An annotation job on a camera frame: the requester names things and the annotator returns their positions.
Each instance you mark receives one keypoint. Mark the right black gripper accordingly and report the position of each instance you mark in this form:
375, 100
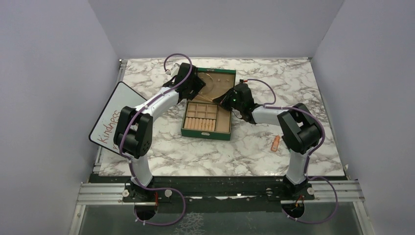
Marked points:
223, 102

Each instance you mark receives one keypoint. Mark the green jewelry box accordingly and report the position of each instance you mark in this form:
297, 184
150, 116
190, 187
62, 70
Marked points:
202, 117

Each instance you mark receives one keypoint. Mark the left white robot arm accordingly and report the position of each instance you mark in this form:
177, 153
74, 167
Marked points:
134, 130

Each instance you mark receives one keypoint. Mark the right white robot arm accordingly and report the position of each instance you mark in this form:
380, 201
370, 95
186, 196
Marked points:
302, 132

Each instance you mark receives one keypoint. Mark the orange highlighter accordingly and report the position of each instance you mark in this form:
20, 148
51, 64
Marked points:
275, 144

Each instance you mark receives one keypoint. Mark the white dry-erase board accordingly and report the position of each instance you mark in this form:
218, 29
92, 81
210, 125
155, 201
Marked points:
104, 128

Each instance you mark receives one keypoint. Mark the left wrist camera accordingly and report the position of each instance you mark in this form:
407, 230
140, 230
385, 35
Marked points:
174, 70

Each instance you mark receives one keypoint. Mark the black mounting rail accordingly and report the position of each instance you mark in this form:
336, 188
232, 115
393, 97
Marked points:
168, 194

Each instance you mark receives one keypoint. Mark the aluminium frame rail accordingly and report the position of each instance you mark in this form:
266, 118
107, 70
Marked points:
337, 209

